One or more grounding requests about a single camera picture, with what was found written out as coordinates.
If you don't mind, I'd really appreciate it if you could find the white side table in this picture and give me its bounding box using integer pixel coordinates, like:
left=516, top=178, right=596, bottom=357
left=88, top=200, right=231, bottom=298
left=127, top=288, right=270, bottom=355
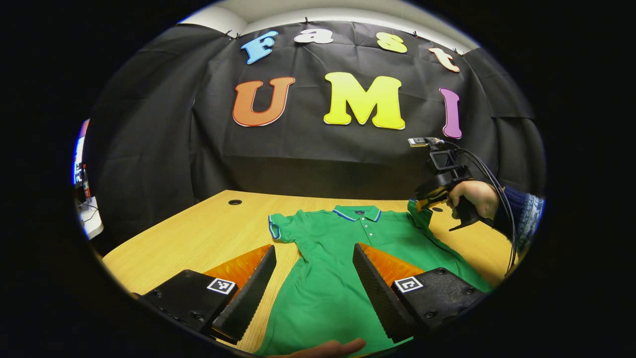
left=76, top=196, right=105, bottom=240

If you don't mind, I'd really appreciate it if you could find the green T-shirt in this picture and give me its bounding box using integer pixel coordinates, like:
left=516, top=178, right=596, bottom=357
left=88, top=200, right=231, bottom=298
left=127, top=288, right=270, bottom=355
left=254, top=200, right=493, bottom=356

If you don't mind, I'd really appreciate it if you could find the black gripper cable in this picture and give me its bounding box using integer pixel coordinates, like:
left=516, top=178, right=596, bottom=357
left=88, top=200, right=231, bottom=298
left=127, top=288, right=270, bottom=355
left=442, top=141, right=518, bottom=276

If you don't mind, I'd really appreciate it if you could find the black backdrop cloth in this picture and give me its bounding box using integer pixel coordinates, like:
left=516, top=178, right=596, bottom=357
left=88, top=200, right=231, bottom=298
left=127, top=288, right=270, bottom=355
left=82, top=20, right=547, bottom=249

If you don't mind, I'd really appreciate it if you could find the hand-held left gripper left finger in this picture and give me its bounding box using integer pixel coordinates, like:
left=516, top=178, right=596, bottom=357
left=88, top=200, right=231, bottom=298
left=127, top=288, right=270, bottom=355
left=134, top=244, right=277, bottom=346

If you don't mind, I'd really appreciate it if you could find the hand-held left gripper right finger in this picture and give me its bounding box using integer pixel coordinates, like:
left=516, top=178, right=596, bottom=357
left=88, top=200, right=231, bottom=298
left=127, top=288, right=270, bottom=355
left=352, top=242, right=487, bottom=344

